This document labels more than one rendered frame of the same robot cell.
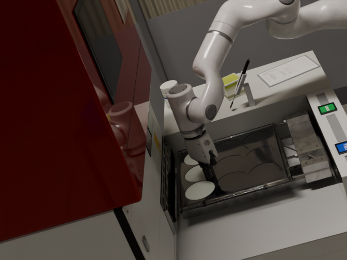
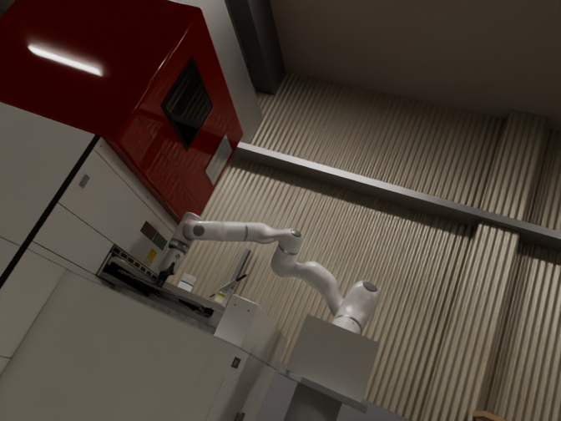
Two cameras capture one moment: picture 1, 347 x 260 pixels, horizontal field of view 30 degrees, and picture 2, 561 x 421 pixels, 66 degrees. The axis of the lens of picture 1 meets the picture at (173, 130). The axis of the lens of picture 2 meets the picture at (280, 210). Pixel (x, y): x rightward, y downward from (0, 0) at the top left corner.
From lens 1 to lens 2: 1.36 m
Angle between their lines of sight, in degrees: 46
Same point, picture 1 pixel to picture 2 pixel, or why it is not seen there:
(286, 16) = (286, 242)
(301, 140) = not seen: hidden behind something
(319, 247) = (169, 327)
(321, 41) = not seen: outside the picture
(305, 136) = not seen: hidden behind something
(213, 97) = (208, 225)
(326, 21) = (306, 269)
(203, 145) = (174, 254)
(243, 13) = (266, 230)
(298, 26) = (290, 266)
